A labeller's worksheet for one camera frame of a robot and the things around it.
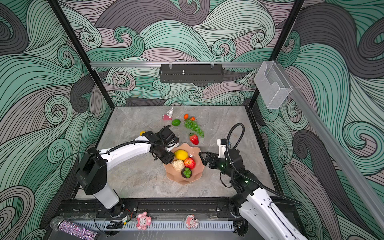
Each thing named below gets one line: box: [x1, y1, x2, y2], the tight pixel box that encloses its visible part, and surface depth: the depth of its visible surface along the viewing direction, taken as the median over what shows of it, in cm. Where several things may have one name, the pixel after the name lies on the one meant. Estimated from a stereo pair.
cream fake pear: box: [170, 159, 185, 172], surface depth 84 cm
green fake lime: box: [171, 118, 181, 127], surface depth 109 cm
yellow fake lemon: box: [174, 149, 189, 161], surface depth 89 cm
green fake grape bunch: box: [184, 119, 205, 138], surface depth 106 cm
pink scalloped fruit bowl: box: [163, 142, 205, 185], surface depth 85 cm
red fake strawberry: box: [189, 133, 200, 145], surface depth 100 cm
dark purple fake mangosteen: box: [181, 167, 193, 179], surface depth 81 cm
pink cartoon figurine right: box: [185, 214, 199, 230], surface depth 69 cm
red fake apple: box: [184, 157, 196, 170], surface depth 85 cm
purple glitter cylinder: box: [50, 216, 99, 240], surface depth 67 cm
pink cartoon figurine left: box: [136, 211, 152, 231], surface depth 69 cm
